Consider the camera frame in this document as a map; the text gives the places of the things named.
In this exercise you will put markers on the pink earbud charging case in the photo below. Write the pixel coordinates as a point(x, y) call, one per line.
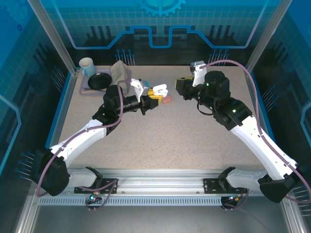
point(167, 99)

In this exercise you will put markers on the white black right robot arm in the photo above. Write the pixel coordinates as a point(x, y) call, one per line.
point(255, 148)

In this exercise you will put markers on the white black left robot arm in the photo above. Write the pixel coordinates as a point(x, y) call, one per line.
point(80, 138)

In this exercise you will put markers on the black round plate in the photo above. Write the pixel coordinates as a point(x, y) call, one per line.
point(99, 81)

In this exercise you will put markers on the beige folded cloth napkin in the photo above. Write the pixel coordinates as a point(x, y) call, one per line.
point(119, 72)

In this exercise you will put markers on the lilac plastic tray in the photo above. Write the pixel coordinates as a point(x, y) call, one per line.
point(83, 84)

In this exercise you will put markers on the light blue mug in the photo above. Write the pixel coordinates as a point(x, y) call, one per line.
point(88, 69)

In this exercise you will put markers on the small controller board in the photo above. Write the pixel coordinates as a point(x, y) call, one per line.
point(234, 198)
point(94, 197)

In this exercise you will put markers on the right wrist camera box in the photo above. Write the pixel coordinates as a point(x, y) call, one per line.
point(199, 72)

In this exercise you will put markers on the aluminium frame post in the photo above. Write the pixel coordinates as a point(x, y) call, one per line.
point(267, 36)
point(52, 36)

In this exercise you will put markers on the aluminium mounting rail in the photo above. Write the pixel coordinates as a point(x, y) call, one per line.
point(158, 182)

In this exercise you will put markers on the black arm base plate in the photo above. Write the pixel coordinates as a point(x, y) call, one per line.
point(110, 181)
point(211, 185)

